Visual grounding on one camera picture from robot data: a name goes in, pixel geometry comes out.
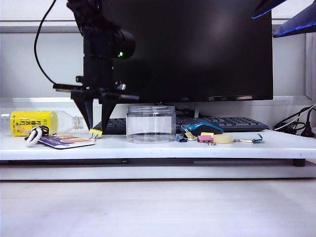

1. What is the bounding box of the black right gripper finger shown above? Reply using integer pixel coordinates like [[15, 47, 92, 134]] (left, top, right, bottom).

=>
[[272, 1, 316, 39], [251, 0, 289, 20]]

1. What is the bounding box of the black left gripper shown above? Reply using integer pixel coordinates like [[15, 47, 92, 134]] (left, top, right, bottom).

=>
[[52, 75, 140, 132]]

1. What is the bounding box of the round transparent plastic jar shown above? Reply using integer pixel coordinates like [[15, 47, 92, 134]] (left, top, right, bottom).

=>
[[125, 104, 177, 144]]

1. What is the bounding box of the purple orange card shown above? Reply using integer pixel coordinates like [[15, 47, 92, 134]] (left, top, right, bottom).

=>
[[39, 134, 96, 150]]

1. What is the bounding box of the clear bottle yellow label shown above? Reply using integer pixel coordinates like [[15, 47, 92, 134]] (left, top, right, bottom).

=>
[[0, 110, 85, 137]]

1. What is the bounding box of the white desk riser board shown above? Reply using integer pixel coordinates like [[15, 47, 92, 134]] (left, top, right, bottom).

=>
[[0, 128, 316, 161]]

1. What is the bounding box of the white lower base panel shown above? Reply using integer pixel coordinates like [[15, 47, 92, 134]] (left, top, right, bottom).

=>
[[0, 164, 316, 181]]

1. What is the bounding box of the black computer monitor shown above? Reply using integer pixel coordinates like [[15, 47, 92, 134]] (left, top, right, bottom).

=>
[[98, 0, 274, 105]]

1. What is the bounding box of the blue binder clip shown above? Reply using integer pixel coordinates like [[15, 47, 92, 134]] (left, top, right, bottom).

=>
[[176, 134, 198, 143]]

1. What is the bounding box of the black power plug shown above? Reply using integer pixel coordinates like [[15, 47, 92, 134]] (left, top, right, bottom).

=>
[[300, 108, 316, 138]]

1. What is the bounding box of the blue black computer mouse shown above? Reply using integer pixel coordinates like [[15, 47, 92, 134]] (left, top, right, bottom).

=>
[[179, 122, 224, 137]]

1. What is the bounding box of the pink binder clip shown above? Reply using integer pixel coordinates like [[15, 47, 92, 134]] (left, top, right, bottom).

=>
[[197, 135, 217, 146]]

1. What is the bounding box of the black keyboard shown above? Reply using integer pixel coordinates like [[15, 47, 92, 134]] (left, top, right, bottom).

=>
[[92, 117, 269, 136]]

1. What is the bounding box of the teal binder clip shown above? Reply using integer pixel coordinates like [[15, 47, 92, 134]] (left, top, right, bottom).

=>
[[233, 133, 264, 144]]

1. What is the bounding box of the beige tape roll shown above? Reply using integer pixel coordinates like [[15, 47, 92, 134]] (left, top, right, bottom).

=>
[[212, 134, 233, 145]]

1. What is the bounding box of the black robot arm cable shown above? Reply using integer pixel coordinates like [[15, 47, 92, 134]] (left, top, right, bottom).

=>
[[34, 0, 84, 86]]

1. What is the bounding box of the black cable behind monitor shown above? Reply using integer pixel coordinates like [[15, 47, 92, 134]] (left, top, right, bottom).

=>
[[175, 103, 196, 118]]

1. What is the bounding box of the white cable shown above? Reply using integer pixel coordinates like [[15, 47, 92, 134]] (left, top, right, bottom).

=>
[[274, 106, 316, 131]]

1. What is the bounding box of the black cable bundle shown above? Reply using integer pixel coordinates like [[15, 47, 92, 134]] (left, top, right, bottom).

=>
[[273, 103, 316, 135]]

